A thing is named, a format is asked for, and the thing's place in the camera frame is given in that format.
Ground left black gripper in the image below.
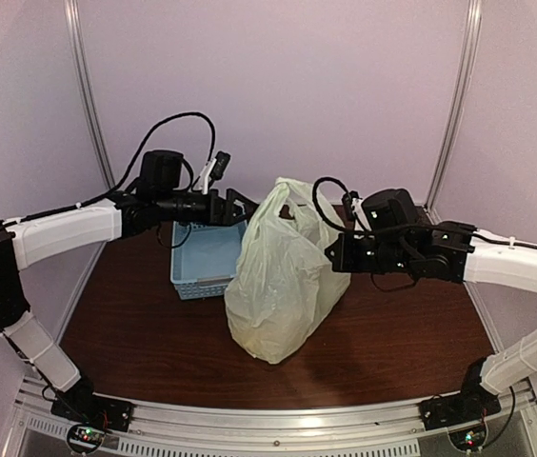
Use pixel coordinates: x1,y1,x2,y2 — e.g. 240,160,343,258
156,188,261,227

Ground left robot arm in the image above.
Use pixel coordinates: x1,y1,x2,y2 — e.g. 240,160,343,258
0,149,258,423

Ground front aluminium rail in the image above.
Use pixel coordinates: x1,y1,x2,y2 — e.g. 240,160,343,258
0,376,537,456

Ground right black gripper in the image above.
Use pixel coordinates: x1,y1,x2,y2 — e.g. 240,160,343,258
325,232,414,274

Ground aluminium frame post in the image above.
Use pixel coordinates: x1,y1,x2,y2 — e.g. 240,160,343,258
424,0,484,218
64,0,116,189

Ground circuit board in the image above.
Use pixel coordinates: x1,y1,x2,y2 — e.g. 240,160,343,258
66,424,106,453
448,425,487,453

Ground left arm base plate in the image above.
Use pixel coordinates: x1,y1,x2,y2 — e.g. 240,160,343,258
50,397,133,432

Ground left aluminium frame post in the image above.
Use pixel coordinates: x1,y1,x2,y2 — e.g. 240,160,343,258
64,0,116,189

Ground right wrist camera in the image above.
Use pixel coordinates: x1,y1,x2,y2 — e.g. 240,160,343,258
341,190,364,222

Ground left circuit board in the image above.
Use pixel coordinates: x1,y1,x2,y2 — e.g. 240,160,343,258
66,424,106,453

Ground light green plastic bag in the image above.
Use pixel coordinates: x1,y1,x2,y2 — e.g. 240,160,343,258
224,178,350,365

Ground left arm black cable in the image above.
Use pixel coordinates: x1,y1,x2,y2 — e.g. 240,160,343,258
0,111,217,329

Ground right aluminium frame post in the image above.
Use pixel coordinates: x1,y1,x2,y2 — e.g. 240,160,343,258
424,0,484,218

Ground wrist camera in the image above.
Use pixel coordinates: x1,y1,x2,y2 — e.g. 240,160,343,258
192,151,231,194
341,190,364,222

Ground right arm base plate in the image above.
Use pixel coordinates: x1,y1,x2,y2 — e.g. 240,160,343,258
419,392,501,430

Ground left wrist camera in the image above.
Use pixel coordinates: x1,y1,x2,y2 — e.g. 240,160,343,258
192,151,231,194

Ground light blue perforated basket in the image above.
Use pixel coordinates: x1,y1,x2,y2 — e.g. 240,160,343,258
170,221,248,301

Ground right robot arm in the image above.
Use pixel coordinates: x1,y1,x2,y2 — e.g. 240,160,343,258
326,189,537,421

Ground right circuit board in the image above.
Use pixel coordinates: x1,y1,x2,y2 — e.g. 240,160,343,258
448,425,487,453

